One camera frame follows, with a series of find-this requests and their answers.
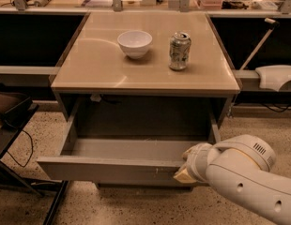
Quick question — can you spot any black metal stand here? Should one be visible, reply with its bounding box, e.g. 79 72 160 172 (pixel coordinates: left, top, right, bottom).
0 82 71 225

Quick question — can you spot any crushed silver soda can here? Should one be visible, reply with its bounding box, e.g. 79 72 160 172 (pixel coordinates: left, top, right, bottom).
169 31 191 71

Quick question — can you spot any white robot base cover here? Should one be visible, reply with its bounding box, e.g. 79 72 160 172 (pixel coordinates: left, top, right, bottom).
255 65 291 92

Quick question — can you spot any grey drawer cabinet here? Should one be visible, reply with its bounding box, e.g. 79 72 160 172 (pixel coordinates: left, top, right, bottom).
50 10 242 192

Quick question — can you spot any white ceramic bowl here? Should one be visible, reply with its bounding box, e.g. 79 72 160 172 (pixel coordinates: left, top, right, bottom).
117 30 152 59

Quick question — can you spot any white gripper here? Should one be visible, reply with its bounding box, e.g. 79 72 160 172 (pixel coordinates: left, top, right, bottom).
174 143 221 184

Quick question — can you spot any grey top drawer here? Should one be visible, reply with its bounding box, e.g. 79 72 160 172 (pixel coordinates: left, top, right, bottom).
38 96 218 188

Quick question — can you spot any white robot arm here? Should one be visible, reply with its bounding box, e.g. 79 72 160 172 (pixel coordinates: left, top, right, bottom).
174 135 291 225

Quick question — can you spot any black cable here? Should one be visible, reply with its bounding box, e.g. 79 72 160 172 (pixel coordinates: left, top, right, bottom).
1 122 34 169

